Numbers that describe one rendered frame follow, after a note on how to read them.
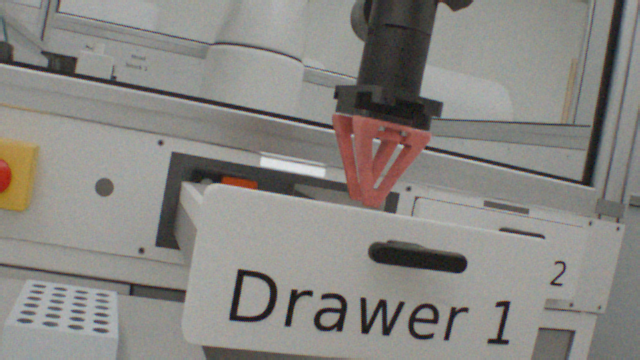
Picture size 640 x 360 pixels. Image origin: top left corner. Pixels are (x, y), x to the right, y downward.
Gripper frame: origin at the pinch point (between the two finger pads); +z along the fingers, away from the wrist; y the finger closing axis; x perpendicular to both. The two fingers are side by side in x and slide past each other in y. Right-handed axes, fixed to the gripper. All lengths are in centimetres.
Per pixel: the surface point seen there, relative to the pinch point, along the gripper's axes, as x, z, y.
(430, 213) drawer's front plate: -17.9, 2.9, 19.3
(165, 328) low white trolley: 14.2, 17.6, 8.6
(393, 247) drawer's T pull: 3.4, 1.7, -14.3
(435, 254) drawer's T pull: 0.2, 1.8, -14.3
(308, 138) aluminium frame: -0.4, -3.3, 21.3
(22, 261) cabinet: 30.3, 16.7, 21.6
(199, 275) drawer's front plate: 15.1, 6.2, -10.8
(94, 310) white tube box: 21.5, 13.5, 0.0
